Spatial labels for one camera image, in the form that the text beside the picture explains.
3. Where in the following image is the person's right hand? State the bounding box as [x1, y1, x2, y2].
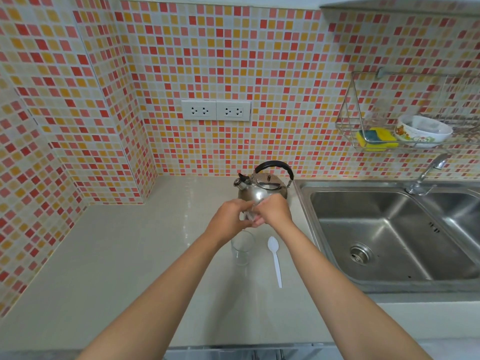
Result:
[249, 194, 294, 231]

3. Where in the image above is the person's left hand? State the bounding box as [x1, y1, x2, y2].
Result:
[204, 199, 257, 248]

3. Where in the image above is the person's left forearm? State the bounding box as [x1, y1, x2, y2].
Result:
[76, 233, 228, 360]

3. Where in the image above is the person's right forearm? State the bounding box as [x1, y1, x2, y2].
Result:
[269, 220, 433, 360]

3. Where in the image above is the clear drinking glass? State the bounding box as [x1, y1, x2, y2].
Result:
[230, 230, 256, 267]

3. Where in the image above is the white plastic spoon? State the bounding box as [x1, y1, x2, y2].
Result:
[267, 236, 283, 289]

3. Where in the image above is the metal sink drain strainer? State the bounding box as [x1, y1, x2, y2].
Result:
[349, 242, 375, 266]

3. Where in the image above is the stainless steel double sink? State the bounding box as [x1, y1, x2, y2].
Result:
[294, 178, 480, 294]

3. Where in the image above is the yellow and blue sponge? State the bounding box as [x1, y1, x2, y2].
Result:
[355, 127, 399, 152]

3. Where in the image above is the chrome sink faucet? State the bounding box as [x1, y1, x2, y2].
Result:
[405, 153, 453, 196]

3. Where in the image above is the white bowl with cartoon print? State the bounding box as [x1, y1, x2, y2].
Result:
[394, 114, 454, 148]

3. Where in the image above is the steel kettle with black handle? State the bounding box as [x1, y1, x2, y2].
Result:
[233, 160, 295, 207]

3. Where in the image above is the white wall power outlet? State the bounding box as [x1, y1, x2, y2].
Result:
[181, 100, 217, 121]
[216, 100, 251, 122]

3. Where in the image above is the metal wire wall rack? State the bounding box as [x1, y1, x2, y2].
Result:
[335, 68, 480, 154]

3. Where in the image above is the wall cabinet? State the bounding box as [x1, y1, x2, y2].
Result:
[320, 0, 480, 16]

